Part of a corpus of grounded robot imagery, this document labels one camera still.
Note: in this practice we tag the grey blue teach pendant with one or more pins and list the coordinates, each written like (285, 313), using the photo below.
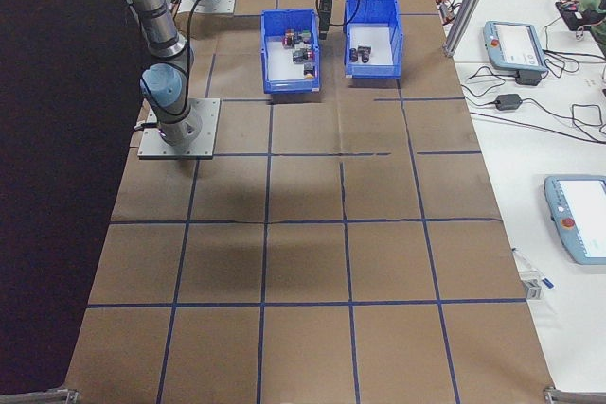
(513, 42)
(577, 215)

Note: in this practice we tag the white side table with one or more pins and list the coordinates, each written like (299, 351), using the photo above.
(521, 148)

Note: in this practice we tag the small grey box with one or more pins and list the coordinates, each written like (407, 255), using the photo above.
(532, 290)

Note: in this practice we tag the black frame cover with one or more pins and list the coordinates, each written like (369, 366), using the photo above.
(47, 139)

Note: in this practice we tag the clear plastic strip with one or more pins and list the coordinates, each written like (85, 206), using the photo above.
(523, 259)

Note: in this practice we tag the aluminium extrusion post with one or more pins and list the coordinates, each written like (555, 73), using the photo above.
(468, 2)

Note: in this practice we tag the blue bin with black cylinders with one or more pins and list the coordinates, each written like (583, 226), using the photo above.
(374, 70)

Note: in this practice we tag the small dark blue block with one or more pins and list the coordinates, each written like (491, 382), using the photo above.
(298, 55)

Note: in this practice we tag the blue bin with colourful parts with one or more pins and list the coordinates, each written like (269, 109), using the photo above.
(291, 86)

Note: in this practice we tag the person in green clothing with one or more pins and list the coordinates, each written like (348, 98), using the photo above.
(599, 2)

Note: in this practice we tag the metal corner bracket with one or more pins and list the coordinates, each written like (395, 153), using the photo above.
(568, 397)
(47, 397)

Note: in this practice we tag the black power adapter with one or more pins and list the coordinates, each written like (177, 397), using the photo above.
(528, 77)
(509, 101)

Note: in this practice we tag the small dark block with red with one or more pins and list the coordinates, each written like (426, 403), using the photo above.
(310, 53)

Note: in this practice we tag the black cylinder battery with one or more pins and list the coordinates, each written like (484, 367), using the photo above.
(353, 55)
(368, 54)
(361, 55)

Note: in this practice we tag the small green block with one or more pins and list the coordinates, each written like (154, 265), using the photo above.
(307, 36)

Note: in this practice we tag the small grey block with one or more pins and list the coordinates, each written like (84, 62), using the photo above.
(297, 37)

